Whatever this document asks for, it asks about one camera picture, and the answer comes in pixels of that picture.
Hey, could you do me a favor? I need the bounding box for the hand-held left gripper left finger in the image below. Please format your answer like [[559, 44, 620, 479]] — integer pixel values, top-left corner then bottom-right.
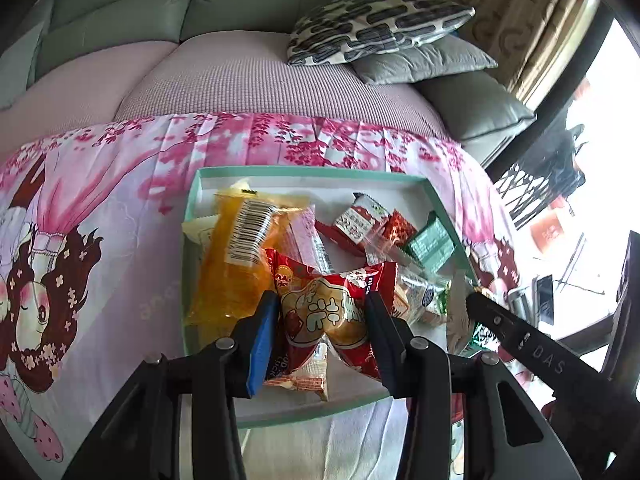
[[60, 290, 279, 480]]

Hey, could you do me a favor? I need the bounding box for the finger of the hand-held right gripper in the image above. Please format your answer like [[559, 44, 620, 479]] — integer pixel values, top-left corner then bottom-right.
[[465, 290, 532, 357]]

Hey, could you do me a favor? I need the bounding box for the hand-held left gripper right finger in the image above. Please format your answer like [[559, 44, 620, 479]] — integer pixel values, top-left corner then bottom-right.
[[364, 292, 583, 480]]

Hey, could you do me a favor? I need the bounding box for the green and white snack packet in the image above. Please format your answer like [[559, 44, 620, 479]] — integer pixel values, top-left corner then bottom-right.
[[447, 280, 501, 356]]

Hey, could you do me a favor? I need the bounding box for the clear bread packet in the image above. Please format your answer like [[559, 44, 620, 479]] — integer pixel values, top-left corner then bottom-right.
[[395, 265, 453, 328]]

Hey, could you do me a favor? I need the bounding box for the shiny red cracker packet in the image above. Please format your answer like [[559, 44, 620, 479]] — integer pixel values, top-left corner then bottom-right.
[[264, 247, 401, 381]]

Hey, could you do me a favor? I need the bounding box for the yellow snack packet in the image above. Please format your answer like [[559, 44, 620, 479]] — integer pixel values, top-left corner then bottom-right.
[[186, 186, 308, 328]]

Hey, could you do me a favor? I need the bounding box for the dark green snack packet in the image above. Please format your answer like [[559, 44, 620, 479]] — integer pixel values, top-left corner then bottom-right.
[[402, 212, 456, 271]]

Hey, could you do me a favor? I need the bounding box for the pink snack packet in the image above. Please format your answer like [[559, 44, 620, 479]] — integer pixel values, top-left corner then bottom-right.
[[280, 206, 335, 281]]

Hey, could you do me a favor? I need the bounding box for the red foil patterned packet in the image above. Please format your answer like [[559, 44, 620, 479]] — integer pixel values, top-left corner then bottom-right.
[[382, 209, 418, 252]]

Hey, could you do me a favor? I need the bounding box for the small red and white packet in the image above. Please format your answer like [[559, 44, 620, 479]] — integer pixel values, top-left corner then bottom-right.
[[332, 192, 391, 246]]

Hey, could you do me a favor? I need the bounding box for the beige snack packet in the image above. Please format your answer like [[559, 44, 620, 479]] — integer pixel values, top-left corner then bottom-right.
[[181, 215, 221, 248]]

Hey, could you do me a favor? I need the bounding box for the teal shallow box tray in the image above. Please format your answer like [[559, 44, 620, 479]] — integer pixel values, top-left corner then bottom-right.
[[181, 166, 478, 429]]

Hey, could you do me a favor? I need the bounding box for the silver stand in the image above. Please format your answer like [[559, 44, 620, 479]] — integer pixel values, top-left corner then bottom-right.
[[507, 285, 538, 322]]

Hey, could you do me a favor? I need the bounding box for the dark phone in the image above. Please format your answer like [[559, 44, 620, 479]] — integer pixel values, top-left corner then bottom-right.
[[535, 275, 556, 329]]

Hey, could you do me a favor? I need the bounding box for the black chair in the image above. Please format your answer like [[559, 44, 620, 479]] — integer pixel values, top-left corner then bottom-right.
[[605, 230, 640, 386]]

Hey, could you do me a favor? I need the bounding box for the black metal railing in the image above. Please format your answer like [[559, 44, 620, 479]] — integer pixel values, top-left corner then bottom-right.
[[492, 125, 586, 231]]

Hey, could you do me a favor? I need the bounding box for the pink printed blanket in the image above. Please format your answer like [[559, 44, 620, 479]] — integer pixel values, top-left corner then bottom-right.
[[0, 112, 521, 480]]

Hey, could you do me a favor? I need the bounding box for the grey pillow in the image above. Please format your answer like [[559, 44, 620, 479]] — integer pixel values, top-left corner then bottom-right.
[[350, 35, 500, 86]]

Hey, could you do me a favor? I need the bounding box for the pink textured sofa cover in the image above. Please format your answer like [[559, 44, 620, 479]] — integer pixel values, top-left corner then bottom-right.
[[0, 32, 451, 161]]

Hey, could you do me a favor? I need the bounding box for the patterned beige curtain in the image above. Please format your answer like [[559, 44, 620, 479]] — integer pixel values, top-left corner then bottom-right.
[[430, 0, 601, 106]]

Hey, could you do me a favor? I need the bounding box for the black and white patterned pillow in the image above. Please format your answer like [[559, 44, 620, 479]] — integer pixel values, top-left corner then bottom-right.
[[286, 0, 477, 67]]

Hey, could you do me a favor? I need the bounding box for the grey-green sofa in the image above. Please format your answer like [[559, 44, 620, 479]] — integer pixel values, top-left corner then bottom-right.
[[0, 0, 538, 166]]

